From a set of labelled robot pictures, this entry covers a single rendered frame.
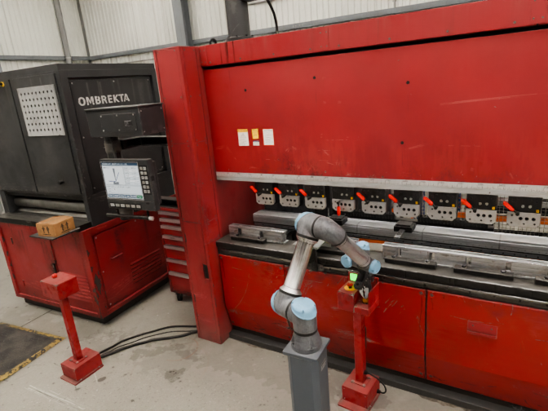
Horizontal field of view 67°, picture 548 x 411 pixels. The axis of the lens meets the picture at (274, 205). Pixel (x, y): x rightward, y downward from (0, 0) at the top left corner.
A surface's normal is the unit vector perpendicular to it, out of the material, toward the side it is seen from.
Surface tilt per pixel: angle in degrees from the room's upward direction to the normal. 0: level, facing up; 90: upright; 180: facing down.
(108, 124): 90
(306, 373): 90
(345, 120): 90
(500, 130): 90
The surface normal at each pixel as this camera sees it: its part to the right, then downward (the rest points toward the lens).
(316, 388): 0.30, 0.25
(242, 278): -0.51, 0.29
